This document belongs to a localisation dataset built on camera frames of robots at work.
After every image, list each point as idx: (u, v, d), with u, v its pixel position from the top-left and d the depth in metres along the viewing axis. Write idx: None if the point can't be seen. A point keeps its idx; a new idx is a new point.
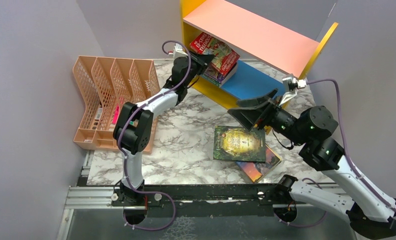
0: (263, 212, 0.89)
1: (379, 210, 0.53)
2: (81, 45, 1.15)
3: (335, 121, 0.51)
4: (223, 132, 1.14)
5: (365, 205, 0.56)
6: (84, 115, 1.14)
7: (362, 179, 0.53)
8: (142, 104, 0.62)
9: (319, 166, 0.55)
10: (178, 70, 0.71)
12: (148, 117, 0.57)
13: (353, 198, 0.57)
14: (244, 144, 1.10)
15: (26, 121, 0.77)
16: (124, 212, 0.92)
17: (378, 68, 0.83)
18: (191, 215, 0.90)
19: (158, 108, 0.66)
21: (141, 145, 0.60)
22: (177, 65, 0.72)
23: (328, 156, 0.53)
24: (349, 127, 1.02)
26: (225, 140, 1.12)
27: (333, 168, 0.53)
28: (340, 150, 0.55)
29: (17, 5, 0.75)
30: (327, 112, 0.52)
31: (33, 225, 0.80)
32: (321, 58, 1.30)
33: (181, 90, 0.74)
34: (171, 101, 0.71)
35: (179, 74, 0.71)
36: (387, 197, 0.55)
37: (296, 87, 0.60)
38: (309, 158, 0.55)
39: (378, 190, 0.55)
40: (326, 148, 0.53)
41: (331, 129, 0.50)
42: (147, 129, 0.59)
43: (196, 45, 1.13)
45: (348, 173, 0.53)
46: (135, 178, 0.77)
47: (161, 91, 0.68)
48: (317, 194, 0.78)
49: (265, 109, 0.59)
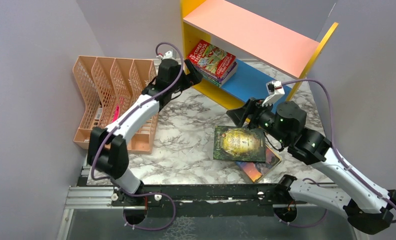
0: (263, 212, 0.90)
1: (370, 201, 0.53)
2: (81, 45, 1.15)
3: (302, 111, 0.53)
4: (223, 132, 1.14)
5: (357, 197, 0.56)
6: (85, 115, 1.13)
7: (351, 170, 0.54)
8: (113, 128, 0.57)
9: (307, 160, 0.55)
10: (166, 67, 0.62)
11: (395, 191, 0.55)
12: (119, 145, 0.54)
13: (345, 190, 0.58)
14: (244, 144, 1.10)
15: (26, 120, 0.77)
16: (124, 212, 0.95)
17: (378, 68, 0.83)
18: (192, 215, 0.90)
19: (135, 123, 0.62)
21: (118, 169, 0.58)
22: (165, 63, 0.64)
23: (314, 149, 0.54)
24: (349, 127, 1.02)
26: (220, 139, 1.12)
27: (320, 160, 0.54)
28: (327, 143, 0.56)
29: (17, 5, 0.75)
30: (293, 104, 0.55)
31: (33, 225, 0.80)
32: (321, 58, 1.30)
33: (167, 94, 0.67)
34: (151, 110, 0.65)
35: (166, 72, 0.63)
36: (378, 188, 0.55)
37: (273, 88, 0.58)
38: (296, 152, 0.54)
39: (369, 181, 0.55)
40: (312, 141, 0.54)
41: (299, 118, 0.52)
42: (123, 152, 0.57)
43: (191, 58, 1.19)
45: (336, 164, 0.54)
46: (130, 185, 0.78)
47: (138, 102, 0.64)
48: (316, 192, 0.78)
49: (247, 106, 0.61)
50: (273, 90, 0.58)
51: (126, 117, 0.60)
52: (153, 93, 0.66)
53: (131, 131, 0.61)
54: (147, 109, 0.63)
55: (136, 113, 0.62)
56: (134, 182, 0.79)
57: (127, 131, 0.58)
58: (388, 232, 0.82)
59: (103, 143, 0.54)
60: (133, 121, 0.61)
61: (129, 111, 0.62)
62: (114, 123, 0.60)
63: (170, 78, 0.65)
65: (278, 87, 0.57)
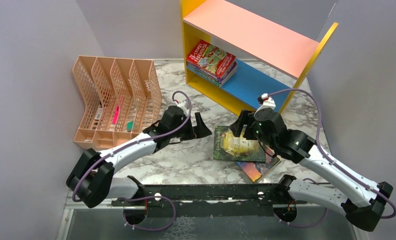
0: (263, 212, 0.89)
1: (358, 193, 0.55)
2: (81, 45, 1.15)
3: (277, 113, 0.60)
4: (223, 132, 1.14)
5: (346, 191, 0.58)
6: (84, 115, 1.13)
7: (335, 165, 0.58)
8: (106, 155, 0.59)
9: (294, 158, 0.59)
10: (170, 115, 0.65)
11: (385, 183, 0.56)
12: (106, 173, 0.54)
13: (337, 186, 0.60)
14: (244, 144, 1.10)
15: (26, 120, 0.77)
16: (124, 212, 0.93)
17: (378, 68, 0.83)
18: (191, 215, 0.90)
19: (128, 156, 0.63)
21: (96, 197, 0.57)
22: (171, 110, 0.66)
23: (298, 146, 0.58)
24: (349, 127, 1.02)
26: (219, 139, 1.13)
27: (304, 156, 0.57)
28: (311, 142, 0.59)
29: (17, 5, 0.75)
30: (269, 110, 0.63)
31: (33, 226, 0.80)
32: (321, 58, 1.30)
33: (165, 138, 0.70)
34: (146, 148, 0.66)
35: (170, 119, 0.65)
36: (367, 181, 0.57)
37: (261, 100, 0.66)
38: (282, 151, 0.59)
39: (356, 174, 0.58)
40: (296, 140, 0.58)
41: (272, 119, 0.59)
42: (106, 183, 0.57)
43: (191, 58, 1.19)
45: (320, 160, 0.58)
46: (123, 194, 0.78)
47: (137, 138, 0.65)
48: (314, 191, 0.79)
49: (240, 117, 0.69)
50: (262, 101, 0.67)
51: (122, 147, 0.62)
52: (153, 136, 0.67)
53: (122, 162, 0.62)
54: (142, 147, 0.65)
55: (131, 147, 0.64)
56: (129, 189, 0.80)
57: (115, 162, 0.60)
58: (388, 232, 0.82)
59: (92, 168, 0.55)
60: (127, 154, 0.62)
61: (127, 143, 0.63)
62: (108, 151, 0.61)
63: (173, 125, 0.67)
65: (264, 98, 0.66)
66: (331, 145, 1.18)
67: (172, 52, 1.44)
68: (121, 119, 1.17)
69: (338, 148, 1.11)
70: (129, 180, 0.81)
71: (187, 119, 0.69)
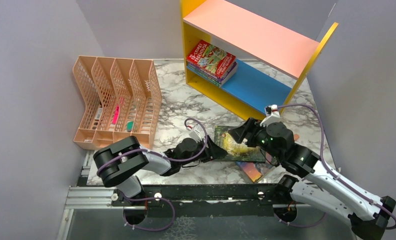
0: (263, 212, 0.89)
1: (363, 207, 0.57)
2: (81, 44, 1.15)
3: (289, 130, 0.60)
4: (223, 132, 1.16)
5: (351, 205, 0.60)
6: (85, 115, 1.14)
7: (339, 180, 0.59)
8: (144, 149, 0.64)
9: (298, 173, 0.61)
10: (181, 149, 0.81)
11: (389, 197, 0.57)
12: (141, 163, 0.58)
13: (341, 200, 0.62)
14: (244, 144, 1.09)
15: (25, 120, 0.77)
16: (124, 212, 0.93)
17: (378, 68, 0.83)
18: (191, 215, 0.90)
19: (151, 162, 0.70)
21: (114, 181, 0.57)
22: (184, 144, 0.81)
23: (303, 162, 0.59)
24: (349, 127, 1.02)
26: (219, 139, 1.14)
27: (309, 172, 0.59)
28: (315, 157, 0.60)
29: (17, 6, 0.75)
30: (281, 124, 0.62)
31: (33, 225, 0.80)
32: (320, 58, 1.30)
33: (174, 167, 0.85)
34: (162, 166, 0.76)
35: (181, 152, 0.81)
36: (370, 195, 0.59)
37: (270, 109, 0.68)
38: (287, 166, 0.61)
39: (360, 189, 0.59)
40: (302, 156, 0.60)
41: (285, 136, 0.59)
42: (131, 172, 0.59)
43: (191, 58, 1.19)
45: (325, 175, 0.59)
46: (128, 190, 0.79)
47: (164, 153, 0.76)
48: (319, 197, 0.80)
49: (247, 124, 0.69)
50: (270, 112, 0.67)
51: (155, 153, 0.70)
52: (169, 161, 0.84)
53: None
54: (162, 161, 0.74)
55: (156, 156, 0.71)
56: (132, 188, 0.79)
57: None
58: (387, 231, 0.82)
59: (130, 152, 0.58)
60: (153, 157, 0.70)
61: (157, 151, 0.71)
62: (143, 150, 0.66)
63: (183, 156, 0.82)
65: (274, 109, 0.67)
66: (331, 145, 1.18)
67: (172, 52, 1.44)
68: (121, 120, 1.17)
69: (338, 148, 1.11)
70: (135, 177, 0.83)
71: (196, 155, 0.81)
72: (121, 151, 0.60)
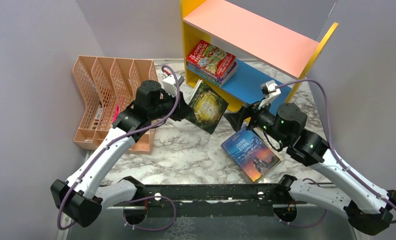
0: (263, 212, 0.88)
1: (369, 201, 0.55)
2: (81, 45, 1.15)
3: (303, 114, 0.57)
4: (204, 90, 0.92)
5: (356, 198, 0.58)
6: (84, 115, 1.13)
7: (349, 171, 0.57)
8: (73, 184, 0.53)
9: (305, 161, 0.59)
10: (145, 93, 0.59)
11: (395, 191, 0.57)
12: (79, 203, 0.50)
13: (346, 192, 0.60)
14: (210, 113, 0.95)
15: (26, 120, 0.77)
16: (124, 212, 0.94)
17: (378, 68, 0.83)
18: (191, 215, 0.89)
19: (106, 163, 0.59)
21: (87, 218, 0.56)
22: (146, 87, 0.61)
23: (312, 150, 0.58)
24: (349, 127, 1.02)
26: (197, 97, 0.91)
27: (319, 161, 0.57)
28: (325, 145, 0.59)
29: (18, 7, 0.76)
30: (294, 107, 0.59)
31: (33, 226, 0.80)
32: (321, 58, 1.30)
33: (144, 122, 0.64)
34: (124, 146, 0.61)
35: (145, 97, 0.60)
36: (377, 189, 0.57)
37: (268, 91, 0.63)
38: (294, 154, 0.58)
39: (367, 182, 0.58)
40: (310, 143, 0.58)
41: (299, 120, 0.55)
42: (85, 211, 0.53)
43: (191, 58, 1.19)
45: (334, 166, 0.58)
46: (124, 197, 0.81)
47: (104, 144, 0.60)
48: (315, 193, 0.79)
49: (242, 112, 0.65)
50: (268, 92, 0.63)
51: (90, 165, 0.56)
52: (127, 123, 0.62)
53: (98, 178, 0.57)
54: (115, 149, 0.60)
55: (103, 156, 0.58)
56: (126, 192, 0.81)
57: (88, 184, 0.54)
58: (387, 231, 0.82)
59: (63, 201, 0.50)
60: (97, 171, 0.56)
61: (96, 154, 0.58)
62: (77, 175, 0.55)
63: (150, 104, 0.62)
65: (271, 90, 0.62)
66: (331, 145, 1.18)
67: (172, 52, 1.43)
68: None
69: (338, 148, 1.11)
70: (125, 182, 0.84)
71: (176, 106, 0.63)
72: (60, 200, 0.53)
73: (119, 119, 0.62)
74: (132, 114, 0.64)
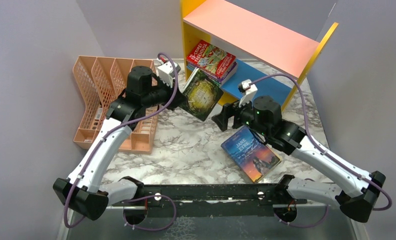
0: (263, 212, 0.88)
1: (350, 183, 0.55)
2: (81, 45, 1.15)
3: (276, 103, 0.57)
4: (200, 77, 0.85)
5: (339, 181, 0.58)
6: (84, 115, 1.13)
7: (327, 154, 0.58)
8: (76, 181, 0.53)
9: (285, 149, 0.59)
10: (136, 77, 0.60)
11: (378, 172, 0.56)
12: (85, 198, 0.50)
13: (330, 177, 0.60)
14: (204, 101, 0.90)
15: (26, 120, 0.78)
16: (124, 212, 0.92)
17: (378, 68, 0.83)
18: (191, 215, 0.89)
19: (106, 154, 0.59)
21: (95, 212, 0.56)
22: (136, 72, 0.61)
23: (289, 137, 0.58)
24: (349, 127, 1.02)
26: (192, 86, 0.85)
27: (296, 147, 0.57)
28: (302, 132, 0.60)
29: (17, 7, 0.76)
30: (268, 98, 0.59)
31: (33, 226, 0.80)
32: (321, 58, 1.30)
33: (138, 108, 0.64)
34: (121, 137, 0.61)
35: (137, 82, 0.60)
36: (359, 170, 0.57)
37: (243, 89, 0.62)
38: (274, 143, 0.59)
39: (348, 164, 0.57)
40: (288, 131, 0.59)
41: (272, 109, 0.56)
42: (92, 206, 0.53)
43: (191, 58, 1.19)
45: (312, 150, 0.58)
46: (127, 194, 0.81)
47: (100, 136, 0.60)
48: (311, 187, 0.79)
49: (225, 111, 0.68)
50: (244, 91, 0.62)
51: (89, 160, 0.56)
52: (120, 111, 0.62)
53: (100, 171, 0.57)
54: (112, 140, 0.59)
55: (101, 148, 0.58)
56: (128, 189, 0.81)
57: (91, 179, 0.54)
58: (387, 230, 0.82)
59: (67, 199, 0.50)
60: (97, 164, 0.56)
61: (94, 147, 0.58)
62: (78, 171, 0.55)
63: (142, 90, 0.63)
65: (246, 87, 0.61)
66: (331, 144, 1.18)
67: (172, 52, 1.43)
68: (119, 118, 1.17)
69: (338, 148, 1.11)
70: (125, 180, 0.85)
71: (174, 95, 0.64)
72: (65, 197, 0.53)
73: (112, 109, 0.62)
74: (125, 102, 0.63)
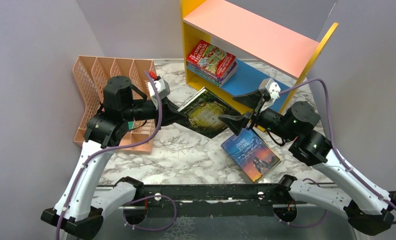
0: (263, 212, 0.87)
1: (372, 202, 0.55)
2: (81, 44, 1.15)
3: (317, 115, 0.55)
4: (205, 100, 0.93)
5: (356, 197, 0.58)
6: (85, 115, 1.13)
7: (352, 172, 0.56)
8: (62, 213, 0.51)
9: (308, 160, 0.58)
10: (113, 92, 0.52)
11: None
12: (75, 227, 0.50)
13: (347, 192, 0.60)
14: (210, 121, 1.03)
15: (26, 120, 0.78)
16: (124, 212, 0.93)
17: (378, 68, 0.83)
18: (191, 215, 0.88)
19: (90, 181, 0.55)
21: (90, 233, 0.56)
22: (113, 86, 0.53)
23: (316, 150, 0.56)
24: (349, 126, 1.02)
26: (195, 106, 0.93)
27: (322, 161, 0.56)
28: (328, 144, 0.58)
29: (18, 7, 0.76)
30: (309, 106, 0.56)
31: (33, 226, 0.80)
32: (321, 58, 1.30)
33: (120, 125, 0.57)
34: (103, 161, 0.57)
35: (114, 98, 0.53)
36: (379, 189, 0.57)
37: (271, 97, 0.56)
38: (297, 154, 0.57)
39: (370, 182, 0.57)
40: (314, 142, 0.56)
41: (313, 122, 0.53)
42: (85, 229, 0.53)
43: (191, 58, 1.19)
45: (338, 166, 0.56)
46: (125, 199, 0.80)
47: (81, 163, 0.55)
48: (317, 193, 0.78)
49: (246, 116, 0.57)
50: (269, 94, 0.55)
51: (73, 189, 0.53)
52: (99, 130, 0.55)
53: (87, 198, 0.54)
54: (94, 166, 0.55)
55: (83, 176, 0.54)
56: (127, 193, 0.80)
57: (77, 209, 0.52)
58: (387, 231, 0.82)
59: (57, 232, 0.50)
60: (82, 193, 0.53)
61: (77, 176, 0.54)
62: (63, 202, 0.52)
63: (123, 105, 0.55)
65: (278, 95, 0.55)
66: None
67: (172, 51, 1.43)
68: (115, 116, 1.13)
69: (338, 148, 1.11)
70: (124, 183, 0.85)
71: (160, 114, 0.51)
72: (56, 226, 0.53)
73: (90, 129, 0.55)
74: (104, 119, 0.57)
